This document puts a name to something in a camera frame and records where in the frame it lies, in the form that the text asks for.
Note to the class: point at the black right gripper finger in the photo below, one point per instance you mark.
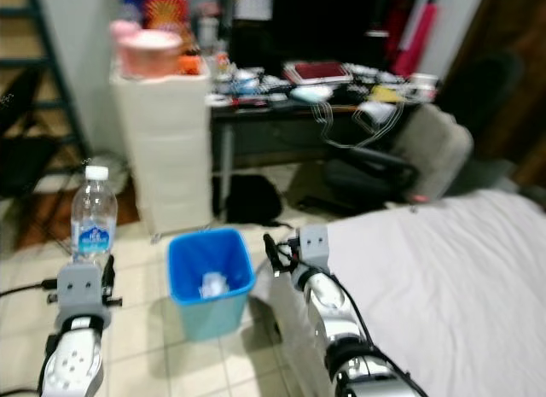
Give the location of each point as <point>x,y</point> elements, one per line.
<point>275,250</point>

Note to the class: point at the clear plastic water bottle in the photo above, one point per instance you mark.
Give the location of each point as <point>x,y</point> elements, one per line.
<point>94,207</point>

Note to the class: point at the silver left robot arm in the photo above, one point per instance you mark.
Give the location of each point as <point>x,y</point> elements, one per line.
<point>72,363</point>

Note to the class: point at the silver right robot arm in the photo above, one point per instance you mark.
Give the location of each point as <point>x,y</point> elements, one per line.
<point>350,329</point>

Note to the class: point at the black bag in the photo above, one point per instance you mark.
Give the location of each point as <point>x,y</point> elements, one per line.
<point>249,201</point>

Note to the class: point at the crumpled white plastic trash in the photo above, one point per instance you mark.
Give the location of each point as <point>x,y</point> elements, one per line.
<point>212,285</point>

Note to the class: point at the blue plastic waste bin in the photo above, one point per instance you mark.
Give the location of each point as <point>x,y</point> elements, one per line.
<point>212,316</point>

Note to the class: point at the cluttered dark desk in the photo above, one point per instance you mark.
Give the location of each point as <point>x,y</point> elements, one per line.
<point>273,124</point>

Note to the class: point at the white plastic drawer cabinet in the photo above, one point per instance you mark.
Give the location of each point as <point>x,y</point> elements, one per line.
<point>162,149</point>

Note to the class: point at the black folding chair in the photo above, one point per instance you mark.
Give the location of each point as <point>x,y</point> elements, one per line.
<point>21,162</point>

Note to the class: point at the white duvet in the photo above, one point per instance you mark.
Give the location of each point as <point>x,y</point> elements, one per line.
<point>452,286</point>

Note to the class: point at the grey office chair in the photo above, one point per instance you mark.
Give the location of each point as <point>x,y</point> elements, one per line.
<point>426,149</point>

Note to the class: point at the red flat case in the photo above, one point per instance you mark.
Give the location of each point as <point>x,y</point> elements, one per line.
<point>317,71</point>

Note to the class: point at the white cup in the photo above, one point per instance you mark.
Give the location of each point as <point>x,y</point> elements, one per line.
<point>424,85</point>

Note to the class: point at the dark metal ladder shelf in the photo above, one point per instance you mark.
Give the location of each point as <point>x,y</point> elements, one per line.
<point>51,64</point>

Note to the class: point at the pink plastic bucket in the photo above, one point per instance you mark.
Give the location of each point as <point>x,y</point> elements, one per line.
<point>151,53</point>

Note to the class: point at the pink bag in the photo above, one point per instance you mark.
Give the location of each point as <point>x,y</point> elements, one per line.
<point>416,40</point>

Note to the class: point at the colourful printed box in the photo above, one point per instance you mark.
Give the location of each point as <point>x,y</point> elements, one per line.
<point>165,8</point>

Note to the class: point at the brown wooden door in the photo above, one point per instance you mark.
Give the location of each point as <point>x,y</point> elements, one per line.
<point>512,47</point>

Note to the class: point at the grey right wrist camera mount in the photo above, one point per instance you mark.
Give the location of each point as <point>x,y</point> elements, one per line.
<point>315,244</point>

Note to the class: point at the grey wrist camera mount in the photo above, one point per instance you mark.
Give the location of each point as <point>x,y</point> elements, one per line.
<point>315,244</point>
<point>81,286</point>

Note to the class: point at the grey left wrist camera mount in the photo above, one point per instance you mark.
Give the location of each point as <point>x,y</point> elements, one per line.
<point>81,286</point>

